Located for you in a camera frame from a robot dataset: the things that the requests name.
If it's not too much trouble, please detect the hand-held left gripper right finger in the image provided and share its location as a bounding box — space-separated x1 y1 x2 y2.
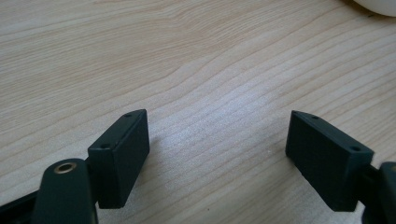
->
285 109 375 213

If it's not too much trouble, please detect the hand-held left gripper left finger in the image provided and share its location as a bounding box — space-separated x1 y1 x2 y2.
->
87 108 150 210

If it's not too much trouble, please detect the white round object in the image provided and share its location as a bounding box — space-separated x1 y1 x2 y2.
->
353 0 396 18

